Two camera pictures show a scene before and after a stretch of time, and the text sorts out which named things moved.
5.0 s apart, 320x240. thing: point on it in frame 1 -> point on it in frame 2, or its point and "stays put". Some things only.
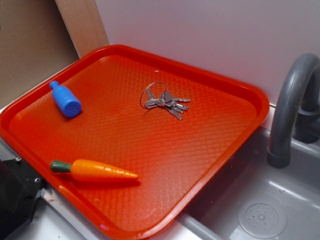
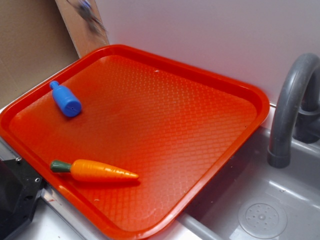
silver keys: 155,94 -> 86,9
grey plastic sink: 250,200 stays put
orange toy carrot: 84,170 stays put
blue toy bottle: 65,99 stays put
